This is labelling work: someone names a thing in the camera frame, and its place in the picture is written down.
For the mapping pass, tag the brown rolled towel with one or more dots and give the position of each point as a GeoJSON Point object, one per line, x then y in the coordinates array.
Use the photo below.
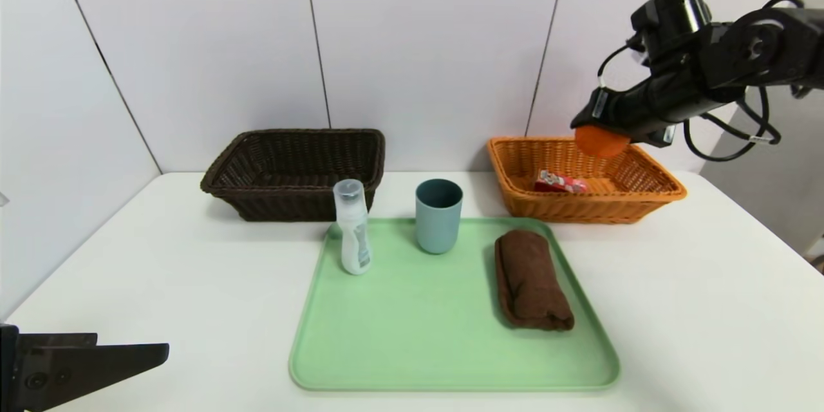
{"type": "Point", "coordinates": [531, 283]}

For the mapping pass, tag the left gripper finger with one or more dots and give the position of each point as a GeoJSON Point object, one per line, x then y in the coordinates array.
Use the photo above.
{"type": "Point", "coordinates": [58, 338]}
{"type": "Point", "coordinates": [77, 367]}

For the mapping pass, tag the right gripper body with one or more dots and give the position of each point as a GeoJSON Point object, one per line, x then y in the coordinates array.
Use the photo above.
{"type": "Point", "coordinates": [599, 105]}

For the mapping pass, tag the dark brown wicker basket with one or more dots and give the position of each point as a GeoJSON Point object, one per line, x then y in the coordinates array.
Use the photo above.
{"type": "Point", "coordinates": [290, 199]}

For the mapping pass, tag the orange fruit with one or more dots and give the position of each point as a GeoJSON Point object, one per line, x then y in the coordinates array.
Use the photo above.
{"type": "Point", "coordinates": [602, 143]}

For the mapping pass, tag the red snack carton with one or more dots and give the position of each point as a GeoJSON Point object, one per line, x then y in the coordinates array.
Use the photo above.
{"type": "Point", "coordinates": [560, 182]}

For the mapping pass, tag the white plastic bottle clear cap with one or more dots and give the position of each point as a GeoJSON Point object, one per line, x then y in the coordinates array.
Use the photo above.
{"type": "Point", "coordinates": [354, 238]}

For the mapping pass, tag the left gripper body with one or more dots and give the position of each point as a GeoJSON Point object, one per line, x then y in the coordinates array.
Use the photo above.
{"type": "Point", "coordinates": [11, 368]}

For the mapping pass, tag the light green plastic tray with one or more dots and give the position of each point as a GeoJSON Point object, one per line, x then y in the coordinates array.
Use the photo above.
{"type": "Point", "coordinates": [418, 335]}

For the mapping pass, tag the orange wicker basket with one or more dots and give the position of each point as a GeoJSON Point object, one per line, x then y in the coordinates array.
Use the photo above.
{"type": "Point", "coordinates": [579, 209]}

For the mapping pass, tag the blue-grey plastic cup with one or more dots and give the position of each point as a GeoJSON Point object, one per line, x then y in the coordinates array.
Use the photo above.
{"type": "Point", "coordinates": [438, 225]}

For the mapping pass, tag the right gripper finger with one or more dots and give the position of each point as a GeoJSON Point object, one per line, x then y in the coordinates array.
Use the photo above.
{"type": "Point", "coordinates": [587, 118]}

